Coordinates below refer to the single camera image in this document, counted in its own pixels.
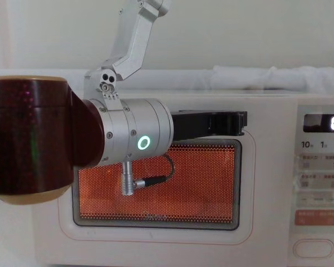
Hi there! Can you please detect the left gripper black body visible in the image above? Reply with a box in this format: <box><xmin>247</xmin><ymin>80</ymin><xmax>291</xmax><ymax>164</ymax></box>
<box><xmin>171</xmin><ymin>109</ymin><xmax>242</xmax><ymax>141</ymax></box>

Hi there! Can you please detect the cream microwave oven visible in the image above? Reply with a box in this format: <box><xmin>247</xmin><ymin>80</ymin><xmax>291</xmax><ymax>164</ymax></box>
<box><xmin>30</xmin><ymin>88</ymin><xmax>334</xmax><ymax>267</ymax></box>

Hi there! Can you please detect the white curtain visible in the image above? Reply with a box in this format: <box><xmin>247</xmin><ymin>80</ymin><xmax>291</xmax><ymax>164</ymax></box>
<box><xmin>0</xmin><ymin>0</ymin><xmax>334</xmax><ymax>93</ymax></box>

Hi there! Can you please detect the oven control panel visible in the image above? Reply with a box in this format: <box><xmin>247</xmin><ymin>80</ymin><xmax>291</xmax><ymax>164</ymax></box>
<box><xmin>293</xmin><ymin>104</ymin><xmax>334</xmax><ymax>267</ymax></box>

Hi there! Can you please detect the thin dark cable silver plug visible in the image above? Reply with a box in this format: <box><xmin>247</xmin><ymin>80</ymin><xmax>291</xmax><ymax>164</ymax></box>
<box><xmin>122</xmin><ymin>154</ymin><xmax>175</xmax><ymax>197</ymax></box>

